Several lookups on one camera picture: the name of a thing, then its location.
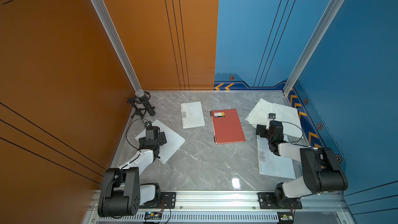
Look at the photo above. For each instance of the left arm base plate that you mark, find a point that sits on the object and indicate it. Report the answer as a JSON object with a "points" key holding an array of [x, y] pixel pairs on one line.
{"points": [[168, 198]]}

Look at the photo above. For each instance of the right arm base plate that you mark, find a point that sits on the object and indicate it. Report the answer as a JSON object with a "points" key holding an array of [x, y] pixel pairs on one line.
{"points": [[268, 200]]}

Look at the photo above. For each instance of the aluminium corner post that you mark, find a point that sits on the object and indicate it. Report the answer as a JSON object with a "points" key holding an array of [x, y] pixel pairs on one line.
{"points": [[106, 20], [326, 19]]}

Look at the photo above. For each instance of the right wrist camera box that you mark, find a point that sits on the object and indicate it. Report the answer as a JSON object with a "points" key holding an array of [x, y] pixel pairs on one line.
{"points": [[275, 128]]}

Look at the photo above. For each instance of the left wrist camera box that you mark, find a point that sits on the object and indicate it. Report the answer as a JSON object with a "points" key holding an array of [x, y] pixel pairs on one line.
{"points": [[152, 132]]}

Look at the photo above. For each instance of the right aluminium corner post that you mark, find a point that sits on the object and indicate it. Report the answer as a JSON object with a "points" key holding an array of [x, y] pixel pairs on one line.
{"points": [[326, 19]]}

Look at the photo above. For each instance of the aluminium front rail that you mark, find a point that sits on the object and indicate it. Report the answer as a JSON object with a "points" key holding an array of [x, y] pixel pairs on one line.
{"points": [[232, 207]]}

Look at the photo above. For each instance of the black microphone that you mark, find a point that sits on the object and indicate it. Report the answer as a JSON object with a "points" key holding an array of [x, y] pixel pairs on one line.
{"points": [[142, 106]]}

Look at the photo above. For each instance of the left green circuit board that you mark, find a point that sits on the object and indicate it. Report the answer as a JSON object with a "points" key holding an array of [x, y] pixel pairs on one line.
{"points": [[153, 216]]}

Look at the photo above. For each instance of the white spiral notebook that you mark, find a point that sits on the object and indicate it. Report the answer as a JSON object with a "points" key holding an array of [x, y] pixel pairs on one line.
{"points": [[174, 142], [271, 164]]}

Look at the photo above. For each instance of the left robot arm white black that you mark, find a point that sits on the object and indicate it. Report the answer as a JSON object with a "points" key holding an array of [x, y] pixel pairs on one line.
{"points": [[121, 192]]}

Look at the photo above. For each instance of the torn white page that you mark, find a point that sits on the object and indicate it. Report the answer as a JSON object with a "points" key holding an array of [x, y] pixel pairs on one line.
{"points": [[259, 114]]}

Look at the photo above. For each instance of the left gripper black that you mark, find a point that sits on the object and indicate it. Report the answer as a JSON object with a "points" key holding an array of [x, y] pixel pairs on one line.
{"points": [[161, 139]]}

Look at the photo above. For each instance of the red spiral notebook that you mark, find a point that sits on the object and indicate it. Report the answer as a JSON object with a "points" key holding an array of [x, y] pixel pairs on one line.
{"points": [[227, 127]]}

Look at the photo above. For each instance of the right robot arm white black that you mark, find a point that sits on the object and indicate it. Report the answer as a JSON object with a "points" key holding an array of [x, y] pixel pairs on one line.
{"points": [[321, 170]]}

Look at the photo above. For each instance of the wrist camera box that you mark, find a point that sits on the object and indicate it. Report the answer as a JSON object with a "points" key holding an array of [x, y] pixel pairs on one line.
{"points": [[275, 128], [152, 132]]}

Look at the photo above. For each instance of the right circuit board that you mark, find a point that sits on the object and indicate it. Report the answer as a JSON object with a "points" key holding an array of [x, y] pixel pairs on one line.
{"points": [[285, 218]]}

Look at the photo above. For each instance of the torn lined page from red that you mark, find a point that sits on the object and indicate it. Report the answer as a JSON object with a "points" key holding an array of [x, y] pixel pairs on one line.
{"points": [[289, 117]]}

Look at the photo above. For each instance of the left aluminium corner post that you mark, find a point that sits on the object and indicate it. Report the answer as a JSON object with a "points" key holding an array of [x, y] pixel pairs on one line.
{"points": [[106, 20]]}

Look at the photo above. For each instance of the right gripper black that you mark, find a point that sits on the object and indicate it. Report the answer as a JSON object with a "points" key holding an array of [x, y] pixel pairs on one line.
{"points": [[262, 128]]}

